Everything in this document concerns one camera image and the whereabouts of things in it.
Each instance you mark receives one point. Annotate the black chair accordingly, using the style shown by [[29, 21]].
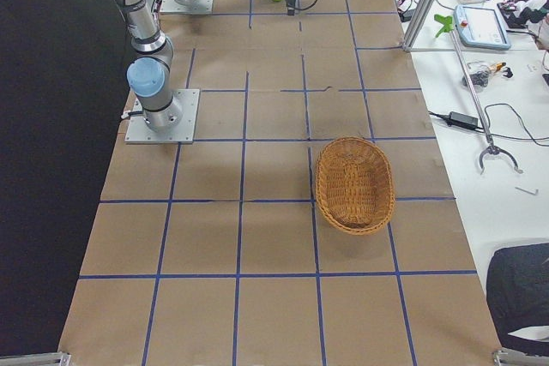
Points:
[[517, 294]]

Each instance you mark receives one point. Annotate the black power adapter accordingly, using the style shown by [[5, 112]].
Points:
[[463, 121]]

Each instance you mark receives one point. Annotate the teach pendant tablet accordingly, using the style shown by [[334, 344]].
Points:
[[481, 28]]

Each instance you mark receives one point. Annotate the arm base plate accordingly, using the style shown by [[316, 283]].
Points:
[[175, 124], [186, 7]]

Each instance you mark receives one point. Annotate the allen key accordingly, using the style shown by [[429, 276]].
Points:
[[528, 191]]

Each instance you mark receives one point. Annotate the brown paper mat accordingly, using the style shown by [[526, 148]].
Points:
[[215, 253]]

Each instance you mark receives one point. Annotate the reacher grabber tool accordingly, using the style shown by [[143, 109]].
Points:
[[448, 27]]

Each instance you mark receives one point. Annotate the wicker basket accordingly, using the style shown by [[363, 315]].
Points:
[[354, 187]]

